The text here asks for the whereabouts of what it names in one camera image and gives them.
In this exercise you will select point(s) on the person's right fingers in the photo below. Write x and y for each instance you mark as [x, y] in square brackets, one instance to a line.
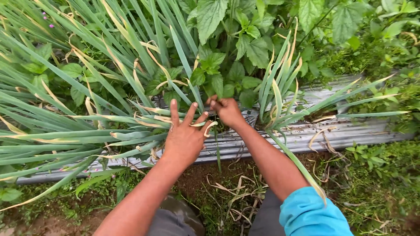
[215, 105]

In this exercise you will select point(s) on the person's left hand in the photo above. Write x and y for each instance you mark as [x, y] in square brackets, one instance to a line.
[183, 144]

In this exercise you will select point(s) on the person's right hand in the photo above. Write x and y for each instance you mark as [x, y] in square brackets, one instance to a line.
[229, 113]

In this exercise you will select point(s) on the small green onion clump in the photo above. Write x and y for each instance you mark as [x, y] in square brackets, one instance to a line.
[279, 98]

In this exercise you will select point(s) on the leafy green bush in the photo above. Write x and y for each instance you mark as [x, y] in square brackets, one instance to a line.
[361, 29]

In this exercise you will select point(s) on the broad-leaved green weed plant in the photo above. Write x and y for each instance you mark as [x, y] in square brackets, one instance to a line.
[210, 16]

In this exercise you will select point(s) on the large green onion clump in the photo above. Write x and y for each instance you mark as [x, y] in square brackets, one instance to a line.
[65, 134]

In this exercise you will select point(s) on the person's blue sleeve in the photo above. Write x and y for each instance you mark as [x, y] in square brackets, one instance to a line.
[311, 216]

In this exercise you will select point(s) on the heap of dry onion leaves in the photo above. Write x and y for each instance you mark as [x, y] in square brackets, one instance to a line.
[239, 196]

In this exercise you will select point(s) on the person's grey trousers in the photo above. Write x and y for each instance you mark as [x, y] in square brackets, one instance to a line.
[177, 223]

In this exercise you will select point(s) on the pink-flowered weed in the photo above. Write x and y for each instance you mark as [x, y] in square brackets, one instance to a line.
[51, 25]

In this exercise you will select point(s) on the patch of low green weeds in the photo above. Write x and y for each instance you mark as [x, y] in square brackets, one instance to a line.
[377, 183]

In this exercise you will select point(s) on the silver plastic mulch sheet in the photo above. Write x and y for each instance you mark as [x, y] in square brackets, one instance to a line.
[344, 137]

